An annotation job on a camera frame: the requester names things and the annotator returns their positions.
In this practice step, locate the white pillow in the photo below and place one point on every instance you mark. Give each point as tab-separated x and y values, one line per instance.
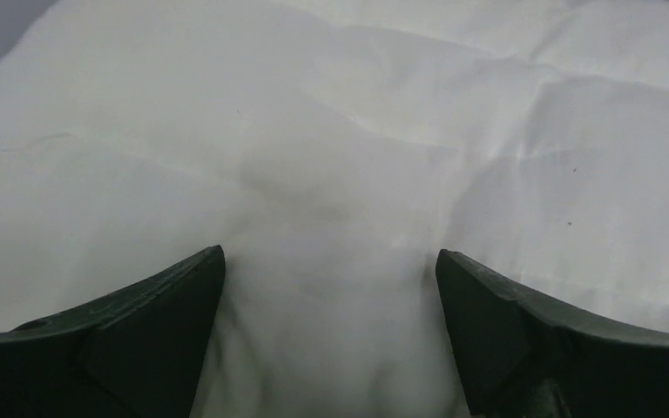
333	148

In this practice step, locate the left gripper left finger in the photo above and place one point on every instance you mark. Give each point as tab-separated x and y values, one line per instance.
136	352

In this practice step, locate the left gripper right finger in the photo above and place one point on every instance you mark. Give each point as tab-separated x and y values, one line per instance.
523	353

